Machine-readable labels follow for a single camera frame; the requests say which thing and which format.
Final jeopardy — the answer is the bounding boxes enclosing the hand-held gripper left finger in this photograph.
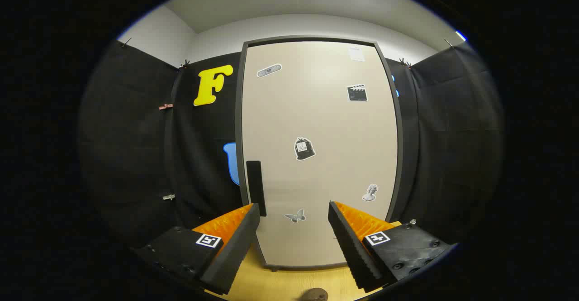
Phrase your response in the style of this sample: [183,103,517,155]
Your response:
[131,203,261,296]

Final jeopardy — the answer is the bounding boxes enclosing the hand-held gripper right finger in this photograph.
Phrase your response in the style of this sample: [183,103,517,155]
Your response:
[328,201,455,293]

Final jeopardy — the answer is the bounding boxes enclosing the black door handle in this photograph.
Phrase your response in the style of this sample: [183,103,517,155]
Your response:
[246,160,267,217]

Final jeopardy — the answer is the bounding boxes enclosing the dark grey shoe cabinet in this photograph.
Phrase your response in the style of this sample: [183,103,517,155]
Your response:
[235,35,404,272]

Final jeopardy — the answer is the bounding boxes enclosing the beige shoe cabinet door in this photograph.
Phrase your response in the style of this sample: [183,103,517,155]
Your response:
[241,41,399,268]

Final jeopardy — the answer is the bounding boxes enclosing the black backdrop cloth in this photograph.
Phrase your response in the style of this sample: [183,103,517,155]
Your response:
[78,38,505,252]

